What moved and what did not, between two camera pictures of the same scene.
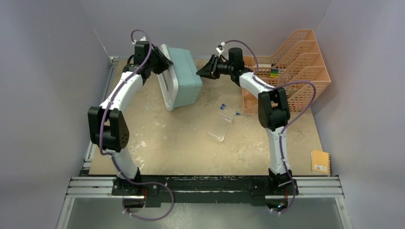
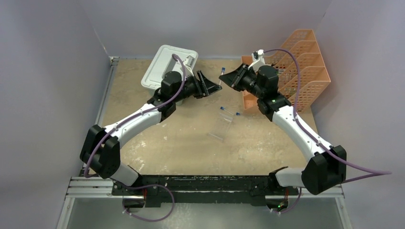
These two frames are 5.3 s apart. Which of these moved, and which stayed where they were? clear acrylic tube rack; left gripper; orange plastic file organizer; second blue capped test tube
Moved: left gripper
Stayed: clear acrylic tube rack; orange plastic file organizer; second blue capped test tube
